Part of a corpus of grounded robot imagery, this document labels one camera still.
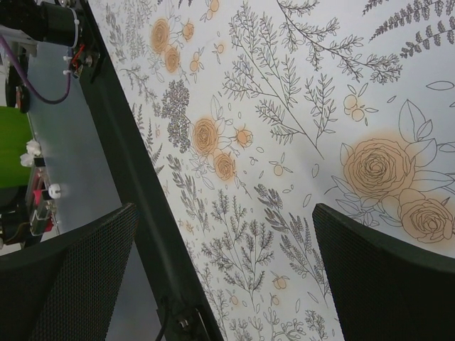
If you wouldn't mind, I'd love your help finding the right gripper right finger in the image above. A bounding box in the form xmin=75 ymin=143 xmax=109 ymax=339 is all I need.
xmin=312 ymin=203 xmax=454 ymax=340

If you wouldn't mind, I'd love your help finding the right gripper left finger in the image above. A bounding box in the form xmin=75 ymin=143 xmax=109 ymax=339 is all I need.
xmin=1 ymin=203 xmax=139 ymax=340

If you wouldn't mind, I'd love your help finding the green cylinder object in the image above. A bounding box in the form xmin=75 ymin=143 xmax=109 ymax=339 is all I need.
xmin=1 ymin=107 xmax=32 ymax=188

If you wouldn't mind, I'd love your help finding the floral table mat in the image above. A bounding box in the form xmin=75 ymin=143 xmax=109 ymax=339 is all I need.
xmin=90 ymin=1 xmax=454 ymax=340

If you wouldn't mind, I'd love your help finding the aluminium frame rail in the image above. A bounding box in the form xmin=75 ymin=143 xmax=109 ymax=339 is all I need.
xmin=28 ymin=43 xmax=161 ymax=340

